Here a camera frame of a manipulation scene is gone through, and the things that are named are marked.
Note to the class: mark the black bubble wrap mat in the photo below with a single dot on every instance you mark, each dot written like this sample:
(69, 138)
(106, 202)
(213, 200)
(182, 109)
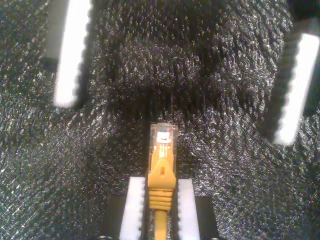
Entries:
(175, 75)

